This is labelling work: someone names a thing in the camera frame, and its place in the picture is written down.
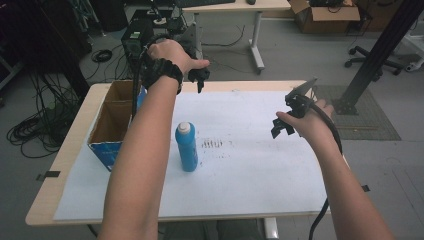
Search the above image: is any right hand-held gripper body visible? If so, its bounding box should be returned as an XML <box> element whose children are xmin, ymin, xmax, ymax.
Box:
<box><xmin>284</xmin><ymin>77</ymin><xmax>318</xmax><ymax>120</ymax></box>

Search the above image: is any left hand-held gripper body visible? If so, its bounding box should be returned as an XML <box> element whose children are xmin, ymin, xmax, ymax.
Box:
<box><xmin>173</xmin><ymin>22</ymin><xmax>203</xmax><ymax>83</ymax></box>

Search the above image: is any blue bottle with white cap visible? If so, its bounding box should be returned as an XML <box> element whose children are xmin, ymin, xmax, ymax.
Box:
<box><xmin>174</xmin><ymin>121</ymin><xmax>200</xmax><ymax>173</ymax></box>

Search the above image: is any cardboard box blue print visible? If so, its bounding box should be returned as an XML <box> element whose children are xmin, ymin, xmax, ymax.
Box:
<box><xmin>86</xmin><ymin>79</ymin><xmax>148</xmax><ymax>173</ymax></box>

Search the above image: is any person's right hand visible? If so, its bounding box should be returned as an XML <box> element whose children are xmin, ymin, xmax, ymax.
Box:
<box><xmin>275</xmin><ymin>98</ymin><xmax>335</xmax><ymax>148</ymax></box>

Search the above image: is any person's left hand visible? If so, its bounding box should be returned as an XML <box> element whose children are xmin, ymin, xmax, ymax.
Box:
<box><xmin>147</xmin><ymin>38</ymin><xmax>211</xmax><ymax>78</ymax></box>

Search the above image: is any black wristband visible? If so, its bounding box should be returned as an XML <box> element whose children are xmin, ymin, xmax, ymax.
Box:
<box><xmin>141</xmin><ymin>57</ymin><xmax>185</xmax><ymax>95</ymax></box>

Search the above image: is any black keyboard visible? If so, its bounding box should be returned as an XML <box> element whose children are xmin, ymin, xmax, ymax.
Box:
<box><xmin>175</xmin><ymin>0</ymin><xmax>237</xmax><ymax>9</ymax></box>

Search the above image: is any white table mat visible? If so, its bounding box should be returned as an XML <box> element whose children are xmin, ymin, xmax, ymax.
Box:
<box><xmin>53</xmin><ymin>90</ymin><xmax>329</xmax><ymax>222</ymax></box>

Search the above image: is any black computer tower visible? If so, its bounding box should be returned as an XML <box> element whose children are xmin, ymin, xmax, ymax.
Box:
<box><xmin>120</xmin><ymin>9</ymin><xmax>174</xmax><ymax>68</ymax></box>

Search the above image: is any white desk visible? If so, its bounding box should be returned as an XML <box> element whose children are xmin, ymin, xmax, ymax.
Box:
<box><xmin>181</xmin><ymin>0</ymin><xmax>293</xmax><ymax>75</ymax></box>

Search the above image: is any grey floor mat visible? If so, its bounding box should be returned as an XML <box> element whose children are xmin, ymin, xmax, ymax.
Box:
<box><xmin>312</xmin><ymin>84</ymin><xmax>402</xmax><ymax>142</ymax></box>

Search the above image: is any black office chair base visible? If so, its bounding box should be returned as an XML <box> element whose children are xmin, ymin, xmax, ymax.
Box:
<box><xmin>344</xmin><ymin>45</ymin><xmax>405</xmax><ymax>77</ymax></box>

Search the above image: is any brown cardboard box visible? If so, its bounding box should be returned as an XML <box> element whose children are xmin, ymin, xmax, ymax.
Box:
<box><xmin>288</xmin><ymin>0</ymin><xmax>362</xmax><ymax>35</ymax></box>

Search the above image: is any white table leg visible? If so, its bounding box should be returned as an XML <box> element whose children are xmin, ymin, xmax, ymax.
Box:
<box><xmin>263</xmin><ymin>217</ymin><xmax>280</xmax><ymax>240</ymax></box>

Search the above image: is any light wooden table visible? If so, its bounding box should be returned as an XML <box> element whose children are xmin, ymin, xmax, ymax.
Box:
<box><xmin>25</xmin><ymin>79</ymin><xmax>352</xmax><ymax>228</ymax></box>

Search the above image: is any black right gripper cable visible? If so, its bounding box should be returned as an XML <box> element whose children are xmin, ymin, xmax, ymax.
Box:
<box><xmin>307</xmin><ymin>101</ymin><xmax>344</xmax><ymax>240</ymax></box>

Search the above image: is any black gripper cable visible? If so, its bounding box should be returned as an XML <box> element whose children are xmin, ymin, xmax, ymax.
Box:
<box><xmin>130</xmin><ymin>32</ymin><xmax>174</xmax><ymax>122</ymax></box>
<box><xmin>307</xmin><ymin>101</ymin><xmax>344</xmax><ymax>240</ymax></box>

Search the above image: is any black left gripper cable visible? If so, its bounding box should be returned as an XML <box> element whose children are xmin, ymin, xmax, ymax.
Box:
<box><xmin>130</xmin><ymin>32</ymin><xmax>174</xmax><ymax>122</ymax></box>

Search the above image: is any coiled black cable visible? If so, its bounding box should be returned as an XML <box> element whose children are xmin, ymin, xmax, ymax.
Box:
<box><xmin>90</xmin><ymin>48</ymin><xmax>114</xmax><ymax>64</ymax></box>

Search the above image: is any black metal post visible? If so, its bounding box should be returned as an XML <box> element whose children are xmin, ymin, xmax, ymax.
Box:
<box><xmin>332</xmin><ymin>0</ymin><xmax>424</xmax><ymax>116</ymax></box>

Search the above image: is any bundle of black floor cables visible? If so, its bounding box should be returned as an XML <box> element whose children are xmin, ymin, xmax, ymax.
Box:
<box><xmin>6</xmin><ymin>71</ymin><xmax>88</xmax><ymax>160</ymax></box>

